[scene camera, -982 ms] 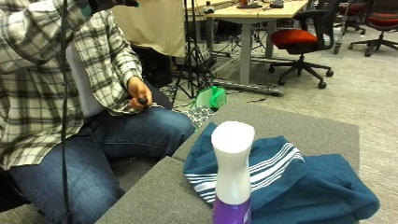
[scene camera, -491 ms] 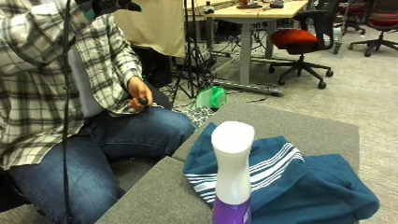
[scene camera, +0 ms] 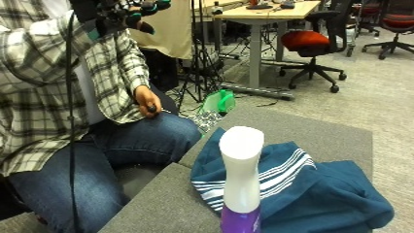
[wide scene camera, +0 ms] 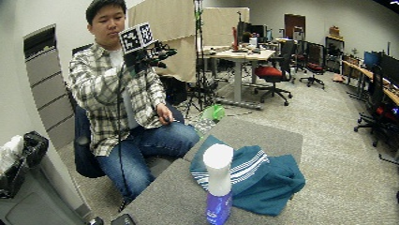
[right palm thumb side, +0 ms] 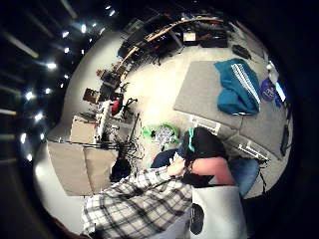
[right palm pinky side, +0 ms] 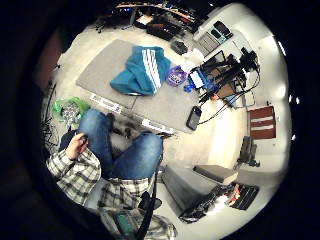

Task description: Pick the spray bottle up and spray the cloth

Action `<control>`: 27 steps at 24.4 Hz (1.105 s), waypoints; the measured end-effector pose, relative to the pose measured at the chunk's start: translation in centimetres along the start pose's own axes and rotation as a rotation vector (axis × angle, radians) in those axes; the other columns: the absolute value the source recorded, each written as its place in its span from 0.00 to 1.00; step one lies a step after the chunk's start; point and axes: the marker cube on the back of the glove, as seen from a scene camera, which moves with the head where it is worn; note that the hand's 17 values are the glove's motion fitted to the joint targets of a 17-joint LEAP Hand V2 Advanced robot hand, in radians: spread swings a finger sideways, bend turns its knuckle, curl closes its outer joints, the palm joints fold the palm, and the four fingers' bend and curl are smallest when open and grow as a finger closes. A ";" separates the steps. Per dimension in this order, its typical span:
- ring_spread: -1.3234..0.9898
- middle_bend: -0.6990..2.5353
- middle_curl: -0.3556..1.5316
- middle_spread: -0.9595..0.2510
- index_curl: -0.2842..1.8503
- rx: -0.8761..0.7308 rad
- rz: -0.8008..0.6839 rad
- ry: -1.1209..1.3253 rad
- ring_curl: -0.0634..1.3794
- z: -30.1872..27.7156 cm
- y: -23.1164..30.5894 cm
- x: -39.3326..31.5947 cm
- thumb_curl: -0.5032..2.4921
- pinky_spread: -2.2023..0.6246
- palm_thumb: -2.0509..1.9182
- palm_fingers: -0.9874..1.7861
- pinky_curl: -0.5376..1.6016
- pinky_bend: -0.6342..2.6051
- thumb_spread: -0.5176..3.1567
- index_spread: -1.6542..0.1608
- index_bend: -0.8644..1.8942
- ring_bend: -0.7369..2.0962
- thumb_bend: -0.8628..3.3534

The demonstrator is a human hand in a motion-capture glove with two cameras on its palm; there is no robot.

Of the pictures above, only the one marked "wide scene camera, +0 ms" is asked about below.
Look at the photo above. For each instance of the white cup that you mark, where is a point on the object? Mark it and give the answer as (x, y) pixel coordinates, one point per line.
(253, 42)

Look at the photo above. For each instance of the black shelf unit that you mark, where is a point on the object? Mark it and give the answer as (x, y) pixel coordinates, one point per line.
(334, 54)

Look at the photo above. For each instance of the patterned grey packet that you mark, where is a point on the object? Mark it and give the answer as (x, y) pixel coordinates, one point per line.
(205, 126)

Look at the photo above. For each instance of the the person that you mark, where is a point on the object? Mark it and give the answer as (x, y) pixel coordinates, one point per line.
(100, 93)

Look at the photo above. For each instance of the teal striped cloth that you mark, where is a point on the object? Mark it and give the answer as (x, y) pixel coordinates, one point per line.
(266, 184)

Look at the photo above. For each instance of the black mesh office chair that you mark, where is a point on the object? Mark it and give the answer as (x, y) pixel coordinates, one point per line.
(314, 64)

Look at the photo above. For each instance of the black phone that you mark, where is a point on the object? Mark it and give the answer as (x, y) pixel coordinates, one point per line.
(123, 220)

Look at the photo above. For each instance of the small black clicker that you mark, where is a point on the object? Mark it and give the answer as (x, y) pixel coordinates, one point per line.
(168, 119)

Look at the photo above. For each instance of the small beige partition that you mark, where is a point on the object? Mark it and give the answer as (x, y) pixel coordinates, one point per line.
(222, 26)

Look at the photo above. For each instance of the green plastic bottle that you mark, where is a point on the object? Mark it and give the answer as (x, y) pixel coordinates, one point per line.
(215, 112)

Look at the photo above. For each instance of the white marker cube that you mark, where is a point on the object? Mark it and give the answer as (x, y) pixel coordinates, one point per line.
(136, 38)

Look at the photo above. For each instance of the dark office chair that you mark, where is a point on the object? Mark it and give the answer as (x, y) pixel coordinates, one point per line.
(86, 150)

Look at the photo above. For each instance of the small black device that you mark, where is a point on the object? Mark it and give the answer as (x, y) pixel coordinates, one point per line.
(96, 221)

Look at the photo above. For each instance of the brown door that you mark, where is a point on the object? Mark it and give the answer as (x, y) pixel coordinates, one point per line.
(294, 25)

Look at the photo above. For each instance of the large beige partition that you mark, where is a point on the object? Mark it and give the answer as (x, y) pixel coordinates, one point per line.
(171, 22)

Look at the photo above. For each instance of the red upright object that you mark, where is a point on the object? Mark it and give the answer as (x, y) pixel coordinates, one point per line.
(234, 39)

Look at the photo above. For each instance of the white plastic bag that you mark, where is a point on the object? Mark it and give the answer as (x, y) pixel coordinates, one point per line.
(10, 150)

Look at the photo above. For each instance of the grey waste bin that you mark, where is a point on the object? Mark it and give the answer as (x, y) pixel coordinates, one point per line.
(38, 200)

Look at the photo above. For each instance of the black trash bag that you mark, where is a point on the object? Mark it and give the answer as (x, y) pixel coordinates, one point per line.
(31, 150)

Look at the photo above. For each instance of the long wooden desk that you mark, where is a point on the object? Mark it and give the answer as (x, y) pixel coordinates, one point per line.
(366, 73)

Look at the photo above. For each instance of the black computer monitor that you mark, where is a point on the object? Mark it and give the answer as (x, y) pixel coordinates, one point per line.
(253, 31)

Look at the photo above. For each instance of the grey filing cabinet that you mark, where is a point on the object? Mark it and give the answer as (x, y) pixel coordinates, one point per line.
(48, 90)

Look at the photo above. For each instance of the row of dark monitors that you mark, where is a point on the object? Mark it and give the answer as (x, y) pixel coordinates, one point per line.
(389, 67)

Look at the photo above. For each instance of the cardboard box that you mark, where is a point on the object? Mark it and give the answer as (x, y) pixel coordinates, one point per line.
(334, 32)

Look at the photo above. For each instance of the red seat office chair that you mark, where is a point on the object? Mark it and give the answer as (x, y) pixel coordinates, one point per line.
(270, 72)

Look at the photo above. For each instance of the black tripod stand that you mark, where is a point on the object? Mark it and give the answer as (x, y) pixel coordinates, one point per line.
(200, 72)

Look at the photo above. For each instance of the purple bottle with white cap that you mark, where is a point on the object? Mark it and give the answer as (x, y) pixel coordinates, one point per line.
(219, 175)

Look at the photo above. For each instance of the wooden top desk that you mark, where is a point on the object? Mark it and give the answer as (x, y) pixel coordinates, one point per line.
(245, 56)

